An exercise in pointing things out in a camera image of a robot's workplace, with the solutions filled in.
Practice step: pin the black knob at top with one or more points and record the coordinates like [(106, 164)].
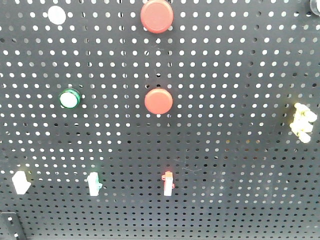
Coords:
[(315, 6)]

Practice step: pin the red round push button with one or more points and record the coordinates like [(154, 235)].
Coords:
[(158, 101)]

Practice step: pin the black perforated pegboard panel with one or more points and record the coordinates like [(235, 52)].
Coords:
[(234, 68)]

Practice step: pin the green round indicator button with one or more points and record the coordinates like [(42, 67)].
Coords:
[(69, 98)]

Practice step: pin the upper red round button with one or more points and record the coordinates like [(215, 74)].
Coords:
[(157, 16)]

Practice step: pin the yellow toggle switch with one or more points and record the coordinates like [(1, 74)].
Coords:
[(302, 122)]

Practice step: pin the white left rocker switch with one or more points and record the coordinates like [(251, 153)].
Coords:
[(20, 182)]

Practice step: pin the black pegboard corner bracket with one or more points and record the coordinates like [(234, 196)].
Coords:
[(10, 227)]

